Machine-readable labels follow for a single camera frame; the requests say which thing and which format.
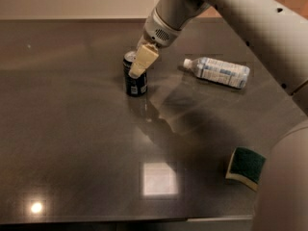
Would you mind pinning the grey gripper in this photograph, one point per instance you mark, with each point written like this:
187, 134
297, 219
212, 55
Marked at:
158, 32

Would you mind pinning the blue pepsi can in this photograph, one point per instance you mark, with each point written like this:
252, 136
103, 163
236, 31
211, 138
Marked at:
134, 87

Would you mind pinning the clear plastic water bottle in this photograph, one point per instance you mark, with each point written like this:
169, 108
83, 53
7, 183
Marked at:
221, 72

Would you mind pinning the green and yellow sponge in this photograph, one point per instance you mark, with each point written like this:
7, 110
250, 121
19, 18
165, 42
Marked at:
245, 166

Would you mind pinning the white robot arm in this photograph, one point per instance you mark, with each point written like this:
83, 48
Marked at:
279, 39

